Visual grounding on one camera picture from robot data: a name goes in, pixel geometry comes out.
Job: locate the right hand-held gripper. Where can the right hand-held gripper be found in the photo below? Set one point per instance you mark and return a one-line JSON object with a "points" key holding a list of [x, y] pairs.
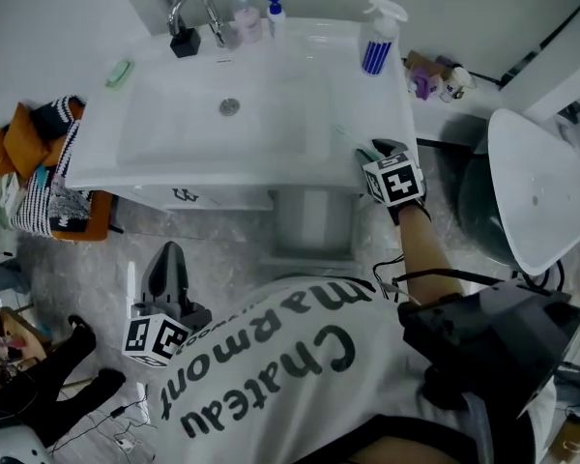
{"points": [[398, 182]]}

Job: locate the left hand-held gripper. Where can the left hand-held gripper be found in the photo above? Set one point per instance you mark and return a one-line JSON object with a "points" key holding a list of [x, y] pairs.
{"points": [[150, 339]]}

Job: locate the white drawer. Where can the white drawer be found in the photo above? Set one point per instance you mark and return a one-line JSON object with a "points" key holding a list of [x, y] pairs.
{"points": [[314, 225]]}

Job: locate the person's right forearm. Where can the person's right forearm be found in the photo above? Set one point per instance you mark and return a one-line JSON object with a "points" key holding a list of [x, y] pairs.
{"points": [[425, 254]]}

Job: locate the orange sofa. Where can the orange sofa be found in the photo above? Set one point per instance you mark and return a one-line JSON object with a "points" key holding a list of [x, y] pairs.
{"points": [[101, 213]]}

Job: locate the white paper cup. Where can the white paper cup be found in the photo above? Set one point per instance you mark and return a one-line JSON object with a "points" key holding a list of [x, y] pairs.
{"points": [[456, 85]]}

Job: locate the blue striped spray bottle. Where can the blue striped spray bottle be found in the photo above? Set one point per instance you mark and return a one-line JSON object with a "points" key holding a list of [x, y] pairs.
{"points": [[377, 46]]}

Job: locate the grey patterned cushion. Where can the grey patterned cushion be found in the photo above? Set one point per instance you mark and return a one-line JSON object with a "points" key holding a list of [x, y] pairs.
{"points": [[70, 206]]}

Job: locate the white sink vanity cabinet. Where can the white sink vanity cabinet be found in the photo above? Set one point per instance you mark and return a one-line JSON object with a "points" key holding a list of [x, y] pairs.
{"points": [[198, 138]]}

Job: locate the black white striped blanket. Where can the black white striped blanket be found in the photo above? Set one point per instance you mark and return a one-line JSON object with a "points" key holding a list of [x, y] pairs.
{"points": [[36, 201]]}

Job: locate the white and green bathtub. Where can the white and green bathtub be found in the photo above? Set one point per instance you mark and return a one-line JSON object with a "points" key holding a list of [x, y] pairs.
{"points": [[536, 186]]}

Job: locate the light wooden table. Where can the light wooden table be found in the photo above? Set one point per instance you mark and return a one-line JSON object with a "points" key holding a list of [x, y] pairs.
{"points": [[14, 327]]}

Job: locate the person's white printed t-shirt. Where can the person's white printed t-shirt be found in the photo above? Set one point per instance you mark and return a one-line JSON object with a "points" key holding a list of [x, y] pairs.
{"points": [[295, 380]]}

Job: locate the white pump bottle blue cap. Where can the white pump bottle blue cap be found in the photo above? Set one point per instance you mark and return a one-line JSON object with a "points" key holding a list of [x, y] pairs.
{"points": [[275, 20]]}

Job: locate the clear plastic bottle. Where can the clear plastic bottle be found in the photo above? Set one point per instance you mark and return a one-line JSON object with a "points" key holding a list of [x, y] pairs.
{"points": [[247, 22]]}

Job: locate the black white knitted cushion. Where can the black white knitted cushion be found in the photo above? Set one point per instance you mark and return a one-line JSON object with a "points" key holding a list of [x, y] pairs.
{"points": [[53, 114]]}

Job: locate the black backpack box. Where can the black backpack box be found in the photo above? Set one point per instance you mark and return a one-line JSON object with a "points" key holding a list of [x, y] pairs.
{"points": [[488, 336]]}

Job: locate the white rounded plastic shell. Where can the white rounded plastic shell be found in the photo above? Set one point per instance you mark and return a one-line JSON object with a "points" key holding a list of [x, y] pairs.
{"points": [[9, 447]]}

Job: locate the black soap dispenser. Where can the black soap dispenser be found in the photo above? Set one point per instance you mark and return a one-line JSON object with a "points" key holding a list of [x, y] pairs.
{"points": [[186, 44]]}

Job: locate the chrome faucet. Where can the chrome faucet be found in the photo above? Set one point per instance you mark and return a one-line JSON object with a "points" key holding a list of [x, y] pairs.
{"points": [[188, 0]]}

